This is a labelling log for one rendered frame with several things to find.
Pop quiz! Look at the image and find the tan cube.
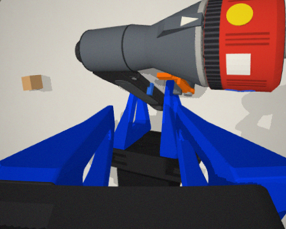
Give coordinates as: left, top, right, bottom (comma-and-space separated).
21, 74, 43, 91

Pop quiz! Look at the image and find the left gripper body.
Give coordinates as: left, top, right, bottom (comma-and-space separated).
112, 130, 181, 183

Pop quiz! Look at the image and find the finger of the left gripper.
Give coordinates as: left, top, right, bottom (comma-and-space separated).
160, 80, 181, 158
113, 94, 151, 150

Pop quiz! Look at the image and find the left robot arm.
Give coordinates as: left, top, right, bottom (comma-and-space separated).
117, 168, 180, 186

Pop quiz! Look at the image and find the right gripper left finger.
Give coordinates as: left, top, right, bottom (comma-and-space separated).
0, 105, 115, 186

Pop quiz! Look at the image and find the red and black hose nozzle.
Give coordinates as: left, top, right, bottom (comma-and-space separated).
75, 0, 286, 111

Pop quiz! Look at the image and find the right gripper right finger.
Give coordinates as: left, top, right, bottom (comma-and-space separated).
175, 105, 286, 219

